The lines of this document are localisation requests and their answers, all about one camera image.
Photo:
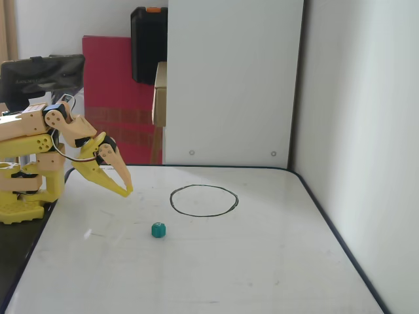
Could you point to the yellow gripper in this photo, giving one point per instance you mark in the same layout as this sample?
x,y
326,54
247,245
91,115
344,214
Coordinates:
x,y
90,167

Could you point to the green cube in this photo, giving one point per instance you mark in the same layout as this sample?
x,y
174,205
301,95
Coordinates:
x,y
159,231

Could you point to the yellow perforated robot base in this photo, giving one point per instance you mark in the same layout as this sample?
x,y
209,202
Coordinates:
x,y
19,211

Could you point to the yellow and beige robot arm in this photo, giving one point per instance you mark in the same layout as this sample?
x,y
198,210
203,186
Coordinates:
x,y
19,127

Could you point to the black drawn circle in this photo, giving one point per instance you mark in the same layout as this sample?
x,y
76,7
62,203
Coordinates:
x,y
170,198

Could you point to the red cardboard box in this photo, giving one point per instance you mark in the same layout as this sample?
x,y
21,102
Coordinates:
x,y
108,81

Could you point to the black tool case orange latch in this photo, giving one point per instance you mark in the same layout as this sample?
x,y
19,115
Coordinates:
x,y
149,39

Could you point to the white upright panel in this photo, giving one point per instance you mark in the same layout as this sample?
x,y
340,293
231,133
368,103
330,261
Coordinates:
x,y
229,81

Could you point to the beige curtain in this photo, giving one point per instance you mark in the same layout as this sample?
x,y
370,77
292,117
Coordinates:
x,y
8,29

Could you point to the white whiteboard with dark frame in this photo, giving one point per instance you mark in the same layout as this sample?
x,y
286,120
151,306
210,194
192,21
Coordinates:
x,y
196,261

